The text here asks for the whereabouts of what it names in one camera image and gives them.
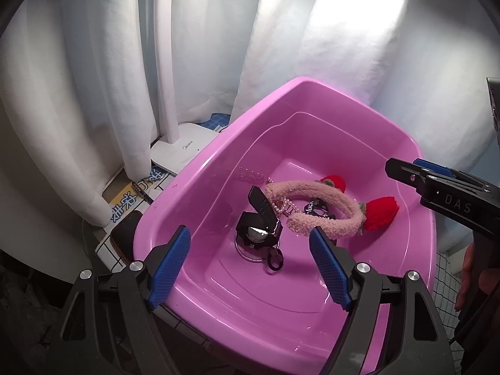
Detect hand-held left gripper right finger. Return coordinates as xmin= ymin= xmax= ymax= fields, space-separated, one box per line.
xmin=308 ymin=227 xmax=456 ymax=375

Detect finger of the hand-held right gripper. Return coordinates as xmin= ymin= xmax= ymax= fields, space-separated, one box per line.
xmin=385 ymin=157 xmax=432 ymax=201
xmin=413 ymin=158 xmax=454 ymax=179

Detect large silver hoop ring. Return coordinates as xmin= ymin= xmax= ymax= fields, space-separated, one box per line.
xmin=233 ymin=232 xmax=275 ymax=263

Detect person's right hand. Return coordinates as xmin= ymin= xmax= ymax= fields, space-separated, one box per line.
xmin=458 ymin=242 xmax=483 ymax=318

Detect black pen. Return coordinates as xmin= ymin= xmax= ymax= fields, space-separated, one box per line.
xmin=132 ymin=182 xmax=155 ymax=204

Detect pink fuzzy red-pompom headband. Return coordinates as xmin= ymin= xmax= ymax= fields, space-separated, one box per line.
xmin=263 ymin=173 xmax=400 ymax=240

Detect white desk lamp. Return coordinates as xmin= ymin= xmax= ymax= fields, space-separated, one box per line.
xmin=150 ymin=0 xmax=220 ymax=175

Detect small dark ring clip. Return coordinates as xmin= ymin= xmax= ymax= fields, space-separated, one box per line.
xmin=264 ymin=247 xmax=284 ymax=275

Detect white curtain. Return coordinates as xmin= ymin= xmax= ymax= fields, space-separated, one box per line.
xmin=0 ymin=0 xmax=500 ymax=243

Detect pearl hair claw clip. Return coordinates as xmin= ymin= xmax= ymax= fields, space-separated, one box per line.
xmin=267 ymin=177 xmax=301 ymax=218

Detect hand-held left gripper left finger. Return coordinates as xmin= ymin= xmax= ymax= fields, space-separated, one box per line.
xmin=50 ymin=224 xmax=192 ymax=375

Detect blue grid notebook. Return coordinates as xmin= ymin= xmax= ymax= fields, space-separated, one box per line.
xmin=200 ymin=112 xmax=230 ymax=133

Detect pink plastic basin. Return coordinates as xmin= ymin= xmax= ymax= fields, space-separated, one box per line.
xmin=133 ymin=76 xmax=437 ymax=375

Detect black round object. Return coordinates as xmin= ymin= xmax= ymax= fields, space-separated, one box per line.
xmin=110 ymin=211 xmax=144 ymax=262

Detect white black-checked tablecloth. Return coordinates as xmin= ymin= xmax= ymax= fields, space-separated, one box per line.
xmin=95 ymin=224 xmax=135 ymax=273

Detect black wrist watch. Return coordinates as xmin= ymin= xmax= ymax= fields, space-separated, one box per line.
xmin=235 ymin=185 xmax=283 ymax=251

